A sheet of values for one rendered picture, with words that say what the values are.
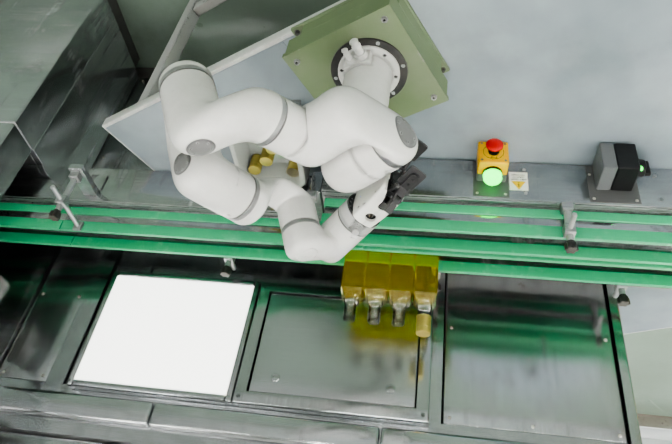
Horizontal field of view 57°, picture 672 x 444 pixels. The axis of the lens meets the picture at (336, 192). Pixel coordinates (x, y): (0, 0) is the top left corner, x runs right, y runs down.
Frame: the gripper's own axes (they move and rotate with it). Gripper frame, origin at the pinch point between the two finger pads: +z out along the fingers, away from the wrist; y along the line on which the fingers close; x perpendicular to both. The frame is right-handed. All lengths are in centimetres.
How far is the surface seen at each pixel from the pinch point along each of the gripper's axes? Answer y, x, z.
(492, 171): 32.3, 27.5, -7.2
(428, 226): 23.1, 22.9, -24.0
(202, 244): 30, -14, -75
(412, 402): -1, 43, -51
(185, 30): 86, -52, -55
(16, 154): 38, -68, -91
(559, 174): 39, 43, 0
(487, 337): 19, 56, -38
